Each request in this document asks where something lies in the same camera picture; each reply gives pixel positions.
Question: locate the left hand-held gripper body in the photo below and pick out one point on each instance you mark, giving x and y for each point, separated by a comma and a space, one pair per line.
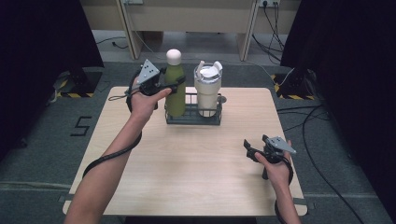
148, 77

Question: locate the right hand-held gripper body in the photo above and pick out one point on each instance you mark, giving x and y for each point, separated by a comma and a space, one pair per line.
275, 147

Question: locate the green bottle with pale cap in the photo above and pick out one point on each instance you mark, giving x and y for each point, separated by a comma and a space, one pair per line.
175, 90

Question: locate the cream tumbler with lid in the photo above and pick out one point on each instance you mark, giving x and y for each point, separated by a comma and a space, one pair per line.
208, 90

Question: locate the person's right hand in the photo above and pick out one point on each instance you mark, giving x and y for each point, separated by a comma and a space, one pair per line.
275, 172

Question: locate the person's left hand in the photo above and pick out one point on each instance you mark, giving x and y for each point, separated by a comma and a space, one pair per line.
144, 104

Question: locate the beige desk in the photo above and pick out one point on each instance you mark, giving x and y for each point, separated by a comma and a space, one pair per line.
186, 15

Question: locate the black stand base striped tape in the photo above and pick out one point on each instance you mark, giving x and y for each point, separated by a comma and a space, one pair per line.
295, 85
79, 82

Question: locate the white power strip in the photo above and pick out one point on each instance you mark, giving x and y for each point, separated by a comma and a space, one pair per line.
134, 1

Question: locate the black curtain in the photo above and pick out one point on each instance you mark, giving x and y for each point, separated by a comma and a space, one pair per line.
351, 77
40, 62

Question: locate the white wall socket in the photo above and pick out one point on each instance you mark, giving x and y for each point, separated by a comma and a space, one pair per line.
269, 2

